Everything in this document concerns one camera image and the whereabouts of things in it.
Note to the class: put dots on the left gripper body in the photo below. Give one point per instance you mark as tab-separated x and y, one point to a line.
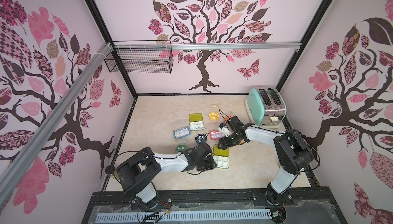
205	164

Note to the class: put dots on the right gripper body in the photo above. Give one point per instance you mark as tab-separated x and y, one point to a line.
231	125

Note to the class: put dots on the lime green square pillbox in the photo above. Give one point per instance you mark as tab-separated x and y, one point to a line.
221	157

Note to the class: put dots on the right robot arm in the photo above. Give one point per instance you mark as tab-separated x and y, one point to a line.
293	152

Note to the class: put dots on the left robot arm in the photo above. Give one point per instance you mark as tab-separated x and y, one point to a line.
137	172

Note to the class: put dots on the navy round pillbox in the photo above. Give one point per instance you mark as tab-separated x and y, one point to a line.
201	138

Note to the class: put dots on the green round pillbox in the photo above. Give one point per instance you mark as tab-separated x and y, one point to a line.
181	148

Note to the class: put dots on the pink rectangular pillbox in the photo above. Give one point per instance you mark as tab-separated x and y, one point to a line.
214	132

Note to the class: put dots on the teal rectangular pillbox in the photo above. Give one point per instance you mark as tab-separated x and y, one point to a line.
180	130

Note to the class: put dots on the yellow round pillbox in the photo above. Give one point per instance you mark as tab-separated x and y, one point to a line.
214	116

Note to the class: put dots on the lime green open pillbox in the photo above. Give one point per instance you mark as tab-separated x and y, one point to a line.
196	122

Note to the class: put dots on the mint green toaster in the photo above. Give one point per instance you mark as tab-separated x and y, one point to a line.
265	107

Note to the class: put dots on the white cable duct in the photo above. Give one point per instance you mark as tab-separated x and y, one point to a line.
182	216

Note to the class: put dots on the black wire basket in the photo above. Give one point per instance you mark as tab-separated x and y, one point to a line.
141	56

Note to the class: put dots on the aluminium rail bar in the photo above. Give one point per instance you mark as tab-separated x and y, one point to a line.
210	46

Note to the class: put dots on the left aluminium rail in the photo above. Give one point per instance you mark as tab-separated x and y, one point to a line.
27	155

